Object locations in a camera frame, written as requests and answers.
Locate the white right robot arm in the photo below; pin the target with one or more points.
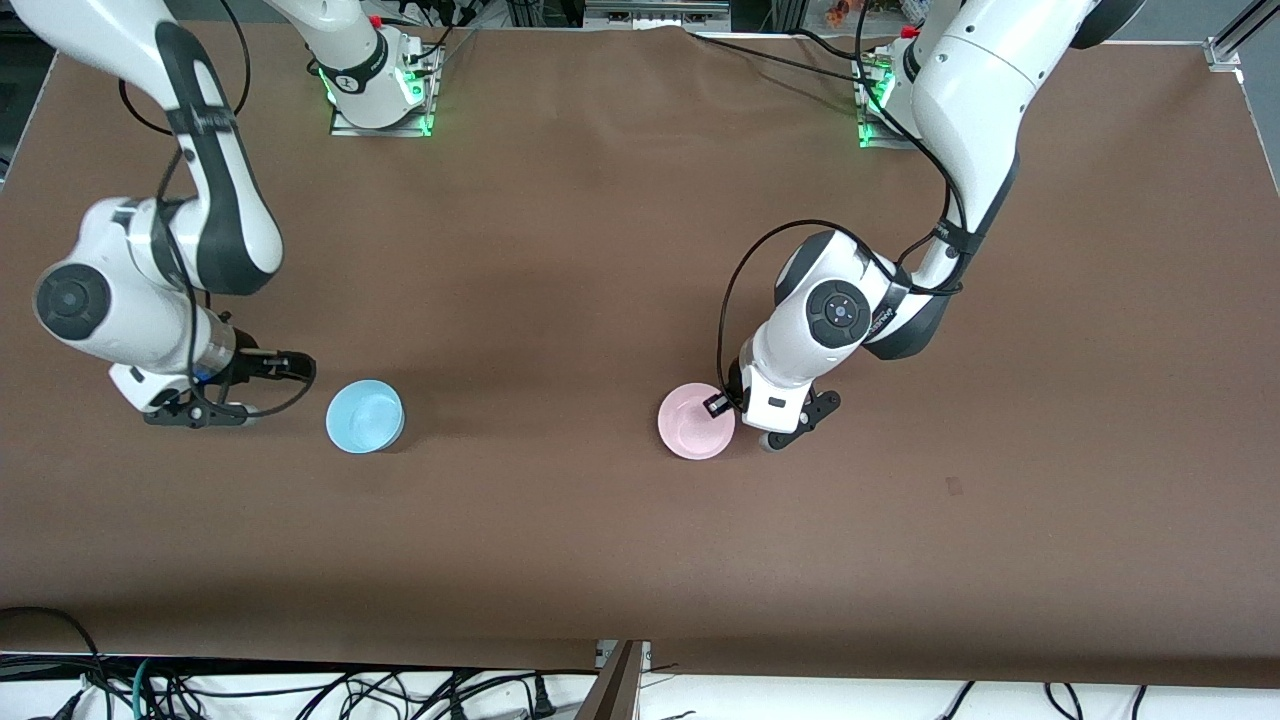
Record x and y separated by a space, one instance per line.
120 300

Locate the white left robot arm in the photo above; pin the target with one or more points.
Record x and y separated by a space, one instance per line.
980 90

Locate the grey power strip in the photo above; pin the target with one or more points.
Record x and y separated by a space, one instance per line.
655 14

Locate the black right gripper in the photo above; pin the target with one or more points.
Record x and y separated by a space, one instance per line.
254 365

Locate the aluminium table corner bracket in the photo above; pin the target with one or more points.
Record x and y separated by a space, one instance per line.
1228 48

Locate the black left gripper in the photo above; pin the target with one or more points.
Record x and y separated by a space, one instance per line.
735 391

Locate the black power plug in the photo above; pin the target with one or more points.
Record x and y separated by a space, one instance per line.
541 697

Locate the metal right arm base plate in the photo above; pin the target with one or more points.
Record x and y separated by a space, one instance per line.
385 131

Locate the orange background object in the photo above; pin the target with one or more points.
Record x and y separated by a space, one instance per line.
848 10

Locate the aluminium profile post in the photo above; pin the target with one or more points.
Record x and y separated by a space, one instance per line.
615 690

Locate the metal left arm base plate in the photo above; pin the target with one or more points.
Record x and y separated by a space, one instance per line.
885 143

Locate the pink bowl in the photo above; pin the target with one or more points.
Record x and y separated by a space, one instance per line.
690 425

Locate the blue bowl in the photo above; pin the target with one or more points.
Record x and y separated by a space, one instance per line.
362 418

